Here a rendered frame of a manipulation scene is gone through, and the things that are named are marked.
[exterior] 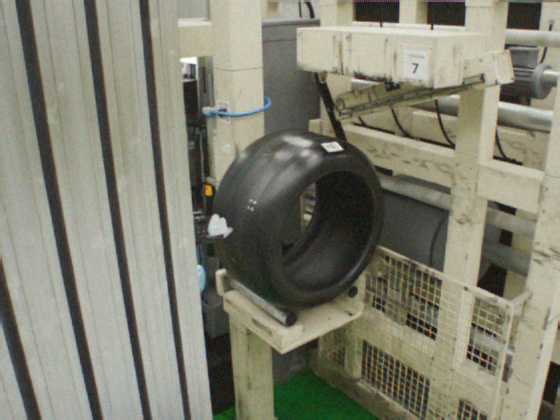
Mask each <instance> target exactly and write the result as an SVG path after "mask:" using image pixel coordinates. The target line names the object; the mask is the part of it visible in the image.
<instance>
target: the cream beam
mask: <svg viewBox="0 0 560 420"><path fill-rule="evenodd" d="M485 41H486V34H482V33H478V32H451V31H438V30H422V29H395V28H384V27H366V26H336V27H319V28H297V69H299V70H305V71H313V72H320V73H327V74H334V75H342V76H348V77H356V78H363V79H369V80H377V81H383V82H391V83H397V84H405V85H411V86H419V87H425V88H432V89H435V88H440V87H445V88H446V87H451V86H458V85H460V84H461V82H462V79H463V73H464V68H463V64H464V59H468V58H470V57H474V56H477V55H479V54H485V49H486V45H485ZM403 49H407V50H420V51H429V54H428V59H429V66H428V78H427V81H425V80H418V79H411V78H407V77H403V64H404V59H403Z"/></svg>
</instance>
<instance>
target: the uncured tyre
mask: <svg viewBox="0 0 560 420"><path fill-rule="evenodd" d="M334 142H336V143H337V144H338V145H339V146H340V147H342V148H343V150H337V151H332V152H329V151H328V150H327V149H326V148H325V147H324V146H322V145H321V144H327V143H334ZM227 175H230V176H232V177H234V178H236V179H239V180H240V181H237V180H235V179H233V178H231V177H229V176H227ZM313 182H314V185H315V203H314V208H313V212H312V216H311V220H310V222H309V224H308V226H307V228H306V230H305V232H304V233H303V235H302V236H301V237H300V239H299V240H298V241H297V242H296V243H295V244H294V245H293V246H291V247H290V248H289V249H287V250H286V251H284V252H283V253H282V241H283V230H284V226H285V223H286V221H287V219H288V216H289V214H290V212H291V210H292V208H293V206H294V205H295V203H296V201H297V200H298V199H299V197H300V196H301V195H302V193H304V192H305V191H306V190H307V189H308V188H309V187H310V186H311V184H312V183H313ZM251 197H253V198H255V199H256V200H258V201H257V203H256V208H255V211H254V213H252V212H249V211H247V210H246V208H247V205H248V203H249V200H250V198H251ZM213 215H218V216H219V219H222V218H223V219H225V220H226V224H227V227H231V228H232V231H231V233H230V234H229V235H228V236H227V237H225V238H224V239H223V240H221V241H218V242H216V243H213V247H214V250H215V253H216V255H217V257H218V259H219V261H220V263H221V264H222V266H223V267H224V268H225V270H226V271H227V272H228V274H229V275H230V276H231V277H232V278H233V279H234V280H235V281H236V282H237V283H239V284H240V285H242V286H243V287H245V288H246V289H249V290H251V291H252V292H254V293H255V294H256V295H258V296H259V297H260V298H261V299H263V300H264V301H266V302H267V303H269V304H271V305H273V306H275V307H278V308H282V309H290V310H306V309H310V308H317V307H319V306H322V305H324V304H326V303H328V302H330V300H332V299H334V298H335V297H337V296H339V295H340V294H342V293H343V292H344V291H345V290H347V289H348V288H349V287H350V286H352V285H353V284H354V282H355V281H356V280H357V279H358V277H359V276H360V275H361V273H362V272H363V271H364V269H365V268H366V266H367V265H368V264H369V262H370V260H371V259H372V257H373V255H374V252H375V250H376V248H377V245H378V240H379V237H380V233H381V229H382V224H383V217H384V201H383V195H382V190H381V184H380V180H379V176H378V173H377V170H376V168H375V166H374V165H373V163H372V162H371V160H370V159H369V158H368V157H367V155H366V154H365V153H363V152H362V151H361V150H360V149H357V148H356V147H355V146H354V145H352V144H351V143H349V142H346V141H344V140H341V139H337V138H333V137H330V136H327V135H323V134H319V133H315V132H311V131H309V130H304V129H285V130H280V131H275V132H272V133H269V134H267V135H264V136H262V137H260V138H258V140H256V141H255V142H253V143H252V144H250V145H249V146H247V147H245V148H244V149H243V150H242V151H241V152H240V153H239V154H238V155H237V156H236V158H235V159H234V160H233V161H232V164H231V165H230V167H229V168H228V170H226V172H225V174H224V175H223V177H222V179H221V181H220V184H219V186H218V188H217V191H216V194H215V196H214V200H213V204H212V209H211V217H210V219H211V218H212V216H213ZM231 256H233V258H235V260H236V264H237V265H235V264H233V262H232V259H231Z"/></svg>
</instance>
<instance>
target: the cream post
mask: <svg viewBox="0 0 560 420"><path fill-rule="evenodd" d="M210 14H211V29H212V44H213V51H212V57H213V72H214V86H215V101H216V111H218V108H219V105H218V99H219V100H223V101H227V102H229V107H230V113H243V112H248V111H253V110H256V109H259V108H261V107H263V68H262V67H263V57H262V28H261V0H210ZM216 116H217V119H216V130H217V146H218V160H219V175H220V181H221V179H222V177H223V175H224V174H225V172H226V170H228V168H229V167H230V165H231V164H232V161H233V160H234V159H235V158H236V156H237V155H238V154H239V153H240V152H241V151H242V150H243V149H244V148H245V147H247V146H249V145H250V144H252V143H253V142H255V141H256V140H258V138H260V137H262V136H264V116H263V111H261V112H259V113H256V114H252V115H247V116H242V117H231V116H230V124H229V123H226V122H222V121H219V120H218V114H216ZM222 143H225V144H228V145H230V152H227V151H224V150H222ZM229 324H230V339H231V353H232V368H233V382H234V393H235V399H236V411H237V420H274V412H273V383H272V354H271V345H269V344H268V343H267V342H265V341H264V340H263V339H261V338H260V337H259V336H257V335H256V334H255V333H254V332H252V331H251V330H250V329H248V328H247V327H246V326H245V325H243V324H242V323H241V322H239V321H238V320H237V319H235V318H234V317H233V316H231V315H230V314H229Z"/></svg>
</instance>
